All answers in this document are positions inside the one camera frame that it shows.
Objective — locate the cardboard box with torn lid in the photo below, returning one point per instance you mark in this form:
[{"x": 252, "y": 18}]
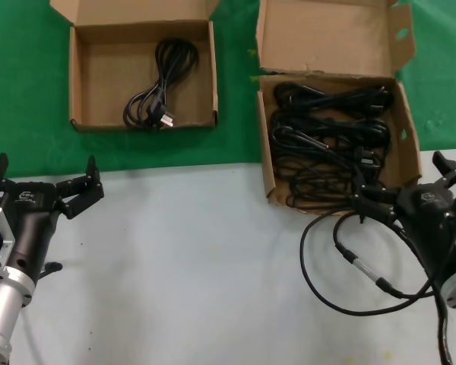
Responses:
[{"x": 319, "y": 34}]

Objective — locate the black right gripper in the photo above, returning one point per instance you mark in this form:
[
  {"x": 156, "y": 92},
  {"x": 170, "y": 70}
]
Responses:
[{"x": 425, "y": 224}]

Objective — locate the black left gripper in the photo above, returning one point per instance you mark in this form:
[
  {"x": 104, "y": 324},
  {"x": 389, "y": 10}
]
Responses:
[{"x": 28, "y": 224}]

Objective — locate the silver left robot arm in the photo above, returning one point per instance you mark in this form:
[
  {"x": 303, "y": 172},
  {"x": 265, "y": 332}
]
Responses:
[{"x": 0, "y": 319}]

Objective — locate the shallow open cardboard box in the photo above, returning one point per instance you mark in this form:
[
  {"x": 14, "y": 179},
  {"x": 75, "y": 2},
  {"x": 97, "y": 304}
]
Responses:
[{"x": 110, "y": 76}]

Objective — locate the green table cloth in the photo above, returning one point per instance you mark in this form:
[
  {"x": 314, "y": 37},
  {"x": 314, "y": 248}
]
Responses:
[{"x": 26, "y": 95}]

